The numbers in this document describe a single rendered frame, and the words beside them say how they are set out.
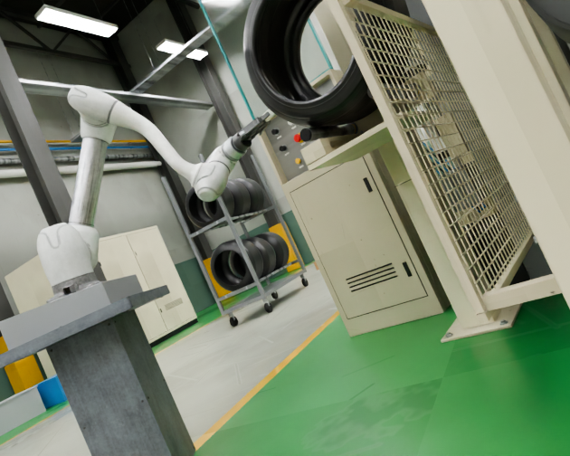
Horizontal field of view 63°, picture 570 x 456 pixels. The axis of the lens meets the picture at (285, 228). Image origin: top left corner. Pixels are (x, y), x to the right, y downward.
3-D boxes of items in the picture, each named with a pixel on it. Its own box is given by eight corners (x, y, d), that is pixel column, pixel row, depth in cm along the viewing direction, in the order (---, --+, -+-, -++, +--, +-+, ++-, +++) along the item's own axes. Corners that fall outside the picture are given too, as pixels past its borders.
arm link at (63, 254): (44, 288, 164) (23, 231, 164) (58, 287, 181) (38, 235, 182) (90, 271, 168) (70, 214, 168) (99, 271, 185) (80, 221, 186)
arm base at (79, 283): (42, 306, 159) (36, 290, 159) (61, 301, 180) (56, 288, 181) (95, 286, 162) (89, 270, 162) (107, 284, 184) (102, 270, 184)
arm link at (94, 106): (118, 92, 182) (122, 105, 196) (73, 71, 179) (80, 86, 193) (104, 121, 180) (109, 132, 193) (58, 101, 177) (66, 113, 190)
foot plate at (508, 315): (460, 317, 198) (457, 311, 199) (524, 300, 182) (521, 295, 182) (441, 343, 177) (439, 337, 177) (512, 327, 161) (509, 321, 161)
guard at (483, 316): (540, 222, 157) (451, 39, 160) (546, 220, 156) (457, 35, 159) (479, 324, 86) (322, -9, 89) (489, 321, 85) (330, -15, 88)
